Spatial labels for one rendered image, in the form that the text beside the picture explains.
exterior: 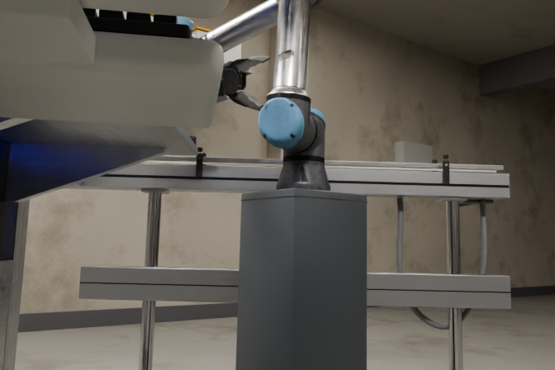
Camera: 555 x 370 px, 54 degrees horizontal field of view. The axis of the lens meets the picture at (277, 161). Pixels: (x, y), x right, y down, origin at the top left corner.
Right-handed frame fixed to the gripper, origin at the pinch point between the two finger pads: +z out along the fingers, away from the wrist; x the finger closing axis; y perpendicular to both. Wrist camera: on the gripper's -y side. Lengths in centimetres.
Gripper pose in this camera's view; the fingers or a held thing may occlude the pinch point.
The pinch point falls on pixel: (268, 85)
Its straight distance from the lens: 150.2
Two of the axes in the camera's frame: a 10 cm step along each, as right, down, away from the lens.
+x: -0.5, 9.0, 4.3
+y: 2.5, -4.1, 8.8
